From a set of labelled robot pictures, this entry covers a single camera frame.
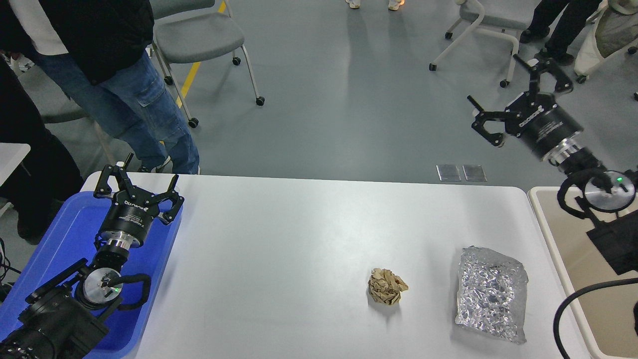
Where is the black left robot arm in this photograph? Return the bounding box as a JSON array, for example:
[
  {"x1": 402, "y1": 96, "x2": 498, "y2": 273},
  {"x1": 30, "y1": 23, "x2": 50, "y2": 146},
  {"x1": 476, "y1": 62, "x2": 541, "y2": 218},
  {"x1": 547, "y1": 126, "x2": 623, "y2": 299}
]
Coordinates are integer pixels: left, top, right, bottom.
[{"x1": 1, "y1": 156, "x2": 184, "y2": 359}]

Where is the blue plastic tray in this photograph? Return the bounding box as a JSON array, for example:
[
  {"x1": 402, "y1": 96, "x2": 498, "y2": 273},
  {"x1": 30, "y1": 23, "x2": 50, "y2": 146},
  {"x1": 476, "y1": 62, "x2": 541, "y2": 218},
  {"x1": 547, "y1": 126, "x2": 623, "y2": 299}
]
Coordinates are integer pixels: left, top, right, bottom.
[{"x1": 0, "y1": 191, "x2": 182, "y2": 359}]

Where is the person in black left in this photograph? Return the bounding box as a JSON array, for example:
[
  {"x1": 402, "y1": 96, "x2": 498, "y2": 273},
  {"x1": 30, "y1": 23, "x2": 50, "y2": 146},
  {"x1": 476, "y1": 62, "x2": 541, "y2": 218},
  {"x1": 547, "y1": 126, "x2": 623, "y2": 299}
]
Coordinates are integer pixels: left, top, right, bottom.
[{"x1": 0, "y1": 55, "x2": 85, "y2": 246}]

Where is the metal floor plate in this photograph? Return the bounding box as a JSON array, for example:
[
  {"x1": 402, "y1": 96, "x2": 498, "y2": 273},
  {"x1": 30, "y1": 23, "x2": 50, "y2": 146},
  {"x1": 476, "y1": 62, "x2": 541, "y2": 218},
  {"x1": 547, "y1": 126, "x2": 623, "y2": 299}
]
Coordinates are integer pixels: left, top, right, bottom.
[
  {"x1": 437, "y1": 164, "x2": 461, "y2": 182},
  {"x1": 462, "y1": 165, "x2": 487, "y2": 182}
]

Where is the person far upper right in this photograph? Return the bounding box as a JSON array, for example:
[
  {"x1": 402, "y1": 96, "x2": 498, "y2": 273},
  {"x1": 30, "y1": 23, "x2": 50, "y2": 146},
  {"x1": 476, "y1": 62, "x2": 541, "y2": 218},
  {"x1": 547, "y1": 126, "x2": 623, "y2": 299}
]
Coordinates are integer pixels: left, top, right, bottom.
[{"x1": 519, "y1": 0, "x2": 601, "y2": 66}]

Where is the person in black trousers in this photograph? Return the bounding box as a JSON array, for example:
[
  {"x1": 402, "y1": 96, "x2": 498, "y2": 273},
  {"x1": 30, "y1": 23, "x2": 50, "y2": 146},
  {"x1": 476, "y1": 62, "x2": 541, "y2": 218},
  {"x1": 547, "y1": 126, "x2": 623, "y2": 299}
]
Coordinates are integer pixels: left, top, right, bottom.
[{"x1": 344, "y1": 0, "x2": 405, "y2": 11}]

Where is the grey chair centre left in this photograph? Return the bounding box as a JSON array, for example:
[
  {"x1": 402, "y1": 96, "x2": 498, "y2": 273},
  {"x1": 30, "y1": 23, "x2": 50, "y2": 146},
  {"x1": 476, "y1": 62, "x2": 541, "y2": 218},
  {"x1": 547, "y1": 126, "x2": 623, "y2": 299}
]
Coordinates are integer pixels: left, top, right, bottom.
[{"x1": 150, "y1": 0, "x2": 265, "y2": 106}]

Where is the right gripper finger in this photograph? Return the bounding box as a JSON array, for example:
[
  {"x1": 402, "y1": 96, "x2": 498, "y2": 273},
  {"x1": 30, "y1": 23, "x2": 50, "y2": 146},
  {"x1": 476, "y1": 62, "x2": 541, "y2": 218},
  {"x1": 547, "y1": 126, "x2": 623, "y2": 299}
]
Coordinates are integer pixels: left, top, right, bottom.
[
  {"x1": 512, "y1": 54, "x2": 574, "y2": 103},
  {"x1": 467, "y1": 95, "x2": 514, "y2": 148}
]

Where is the white side table left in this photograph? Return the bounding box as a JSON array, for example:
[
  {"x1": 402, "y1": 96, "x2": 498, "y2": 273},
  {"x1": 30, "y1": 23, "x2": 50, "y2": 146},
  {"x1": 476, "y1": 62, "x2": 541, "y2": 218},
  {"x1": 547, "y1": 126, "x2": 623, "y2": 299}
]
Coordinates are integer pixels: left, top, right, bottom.
[{"x1": 0, "y1": 143, "x2": 31, "y2": 217}]

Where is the grey chair far left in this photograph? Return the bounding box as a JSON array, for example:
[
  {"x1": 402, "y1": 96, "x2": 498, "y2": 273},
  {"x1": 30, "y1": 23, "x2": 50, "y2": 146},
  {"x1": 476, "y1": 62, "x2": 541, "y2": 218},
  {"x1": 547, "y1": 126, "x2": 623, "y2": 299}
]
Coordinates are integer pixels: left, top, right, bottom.
[{"x1": 20, "y1": 65, "x2": 120, "y2": 168}]

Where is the right metal floor plate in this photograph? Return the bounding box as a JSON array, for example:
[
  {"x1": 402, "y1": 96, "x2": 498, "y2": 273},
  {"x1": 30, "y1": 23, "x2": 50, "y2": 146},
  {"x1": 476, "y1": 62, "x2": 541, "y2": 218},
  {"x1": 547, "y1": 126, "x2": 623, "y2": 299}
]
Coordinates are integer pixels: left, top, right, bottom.
[{"x1": 462, "y1": 165, "x2": 487, "y2": 182}]

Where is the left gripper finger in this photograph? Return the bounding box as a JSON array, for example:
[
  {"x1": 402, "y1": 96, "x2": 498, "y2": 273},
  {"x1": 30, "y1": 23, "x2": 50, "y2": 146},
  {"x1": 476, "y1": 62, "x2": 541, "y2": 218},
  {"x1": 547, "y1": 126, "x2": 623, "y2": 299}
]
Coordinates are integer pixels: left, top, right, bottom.
[
  {"x1": 150, "y1": 175, "x2": 184, "y2": 225},
  {"x1": 94, "y1": 154, "x2": 135, "y2": 200}
]

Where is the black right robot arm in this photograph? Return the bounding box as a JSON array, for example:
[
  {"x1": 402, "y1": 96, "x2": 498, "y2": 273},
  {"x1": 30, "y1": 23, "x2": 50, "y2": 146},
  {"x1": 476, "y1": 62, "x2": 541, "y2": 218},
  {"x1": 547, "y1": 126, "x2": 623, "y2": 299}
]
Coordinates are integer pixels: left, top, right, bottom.
[{"x1": 468, "y1": 55, "x2": 637, "y2": 275}]

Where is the crumpled brown paper ball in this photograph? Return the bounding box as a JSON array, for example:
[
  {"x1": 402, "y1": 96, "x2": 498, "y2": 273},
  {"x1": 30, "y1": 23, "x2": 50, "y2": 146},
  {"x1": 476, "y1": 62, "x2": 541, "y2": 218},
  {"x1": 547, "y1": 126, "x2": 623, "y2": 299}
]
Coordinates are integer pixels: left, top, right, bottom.
[{"x1": 367, "y1": 268, "x2": 409, "y2": 305}]

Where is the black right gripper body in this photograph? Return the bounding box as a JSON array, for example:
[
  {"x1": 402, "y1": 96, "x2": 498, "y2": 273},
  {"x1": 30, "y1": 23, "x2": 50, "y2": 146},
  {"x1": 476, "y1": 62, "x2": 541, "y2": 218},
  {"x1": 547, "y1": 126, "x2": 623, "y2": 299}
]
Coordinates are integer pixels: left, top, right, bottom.
[{"x1": 505, "y1": 92, "x2": 583, "y2": 161}]

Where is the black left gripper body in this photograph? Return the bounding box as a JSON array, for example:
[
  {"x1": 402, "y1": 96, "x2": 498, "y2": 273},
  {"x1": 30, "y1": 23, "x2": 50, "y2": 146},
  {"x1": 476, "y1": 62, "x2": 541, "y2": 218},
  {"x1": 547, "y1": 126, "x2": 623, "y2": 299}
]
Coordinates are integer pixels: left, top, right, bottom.
[{"x1": 99, "y1": 191, "x2": 168, "y2": 248}]

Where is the white chair with coat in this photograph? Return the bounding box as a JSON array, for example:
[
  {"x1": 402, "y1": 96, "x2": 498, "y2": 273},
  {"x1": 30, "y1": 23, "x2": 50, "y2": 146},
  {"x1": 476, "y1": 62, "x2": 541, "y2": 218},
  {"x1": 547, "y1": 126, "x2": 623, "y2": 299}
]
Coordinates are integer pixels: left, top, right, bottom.
[{"x1": 574, "y1": 0, "x2": 638, "y2": 84}]

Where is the beige plastic bin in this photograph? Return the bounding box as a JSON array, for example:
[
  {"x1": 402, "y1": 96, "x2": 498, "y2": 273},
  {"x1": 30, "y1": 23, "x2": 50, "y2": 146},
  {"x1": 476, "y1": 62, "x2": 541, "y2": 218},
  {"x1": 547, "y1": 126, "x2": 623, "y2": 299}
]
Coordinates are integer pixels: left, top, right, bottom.
[{"x1": 528, "y1": 186, "x2": 638, "y2": 359}]

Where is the grey chair upper right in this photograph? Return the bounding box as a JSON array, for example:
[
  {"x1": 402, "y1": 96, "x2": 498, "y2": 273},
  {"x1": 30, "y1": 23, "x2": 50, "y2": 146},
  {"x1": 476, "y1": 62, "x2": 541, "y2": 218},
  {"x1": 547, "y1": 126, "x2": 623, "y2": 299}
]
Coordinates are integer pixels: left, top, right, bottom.
[{"x1": 428, "y1": 0, "x2": 536, "y2": 88}]

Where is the grey chair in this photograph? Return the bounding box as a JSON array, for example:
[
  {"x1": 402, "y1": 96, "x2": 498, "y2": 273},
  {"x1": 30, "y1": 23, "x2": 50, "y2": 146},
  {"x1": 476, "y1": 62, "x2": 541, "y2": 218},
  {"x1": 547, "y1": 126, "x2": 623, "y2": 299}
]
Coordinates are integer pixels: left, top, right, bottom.
[
  {"x1": 428, "y1": 0, "x2": 536, "y2": 88},
  {"x1": 150, "y1": 0, "x2": 265, "y2": 106},
  {"x1": 20, "y1": 65, "x2": 120, "y2": 168}
]

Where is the left metal floor plate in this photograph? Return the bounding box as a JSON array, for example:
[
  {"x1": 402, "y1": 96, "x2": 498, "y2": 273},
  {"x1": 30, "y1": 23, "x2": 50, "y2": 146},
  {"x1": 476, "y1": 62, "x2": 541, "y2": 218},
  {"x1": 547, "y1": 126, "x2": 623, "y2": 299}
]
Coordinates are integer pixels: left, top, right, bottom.
[{"x1": 437, "y1": 164, "x2": 461, "y2": 182}]

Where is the crinkled silver foil bag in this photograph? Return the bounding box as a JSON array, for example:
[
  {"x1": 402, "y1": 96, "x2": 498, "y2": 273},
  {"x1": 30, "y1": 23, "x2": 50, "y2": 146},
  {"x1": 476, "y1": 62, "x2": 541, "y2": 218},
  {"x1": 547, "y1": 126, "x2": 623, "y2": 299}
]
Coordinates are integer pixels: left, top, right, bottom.
[{"x1": 454, "y1": 246, "x2": 528, "y2": 345}]

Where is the person in blue jeans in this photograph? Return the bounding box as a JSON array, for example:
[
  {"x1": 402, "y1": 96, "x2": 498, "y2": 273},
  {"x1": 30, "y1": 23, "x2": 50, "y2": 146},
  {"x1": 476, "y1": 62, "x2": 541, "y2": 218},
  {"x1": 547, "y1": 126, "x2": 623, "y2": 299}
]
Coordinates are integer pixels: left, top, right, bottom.
[{"x1": 1, "y1": 0, "x2": 200, "y2": 175}]

